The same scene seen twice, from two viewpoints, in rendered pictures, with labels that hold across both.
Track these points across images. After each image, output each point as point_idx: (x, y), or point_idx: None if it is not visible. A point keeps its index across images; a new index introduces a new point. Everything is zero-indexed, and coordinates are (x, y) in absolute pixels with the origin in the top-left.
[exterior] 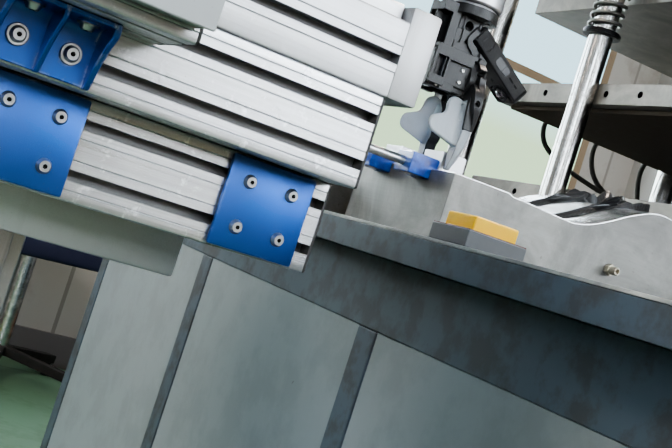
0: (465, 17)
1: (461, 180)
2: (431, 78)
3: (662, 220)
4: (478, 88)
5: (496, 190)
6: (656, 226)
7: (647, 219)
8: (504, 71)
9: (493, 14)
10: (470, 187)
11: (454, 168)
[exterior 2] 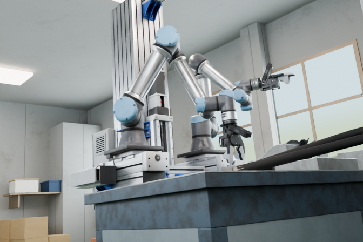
0: (226, 125)
1: (223, 168)
2: (220, 146)
3: (277, 146)
4: (227, 141)
5: (231, 166)
6: (276, 149)
7: (273, 148)
8: (237, 131)
9: (226, 121)
10: (225, 168)
11: (235, 163)
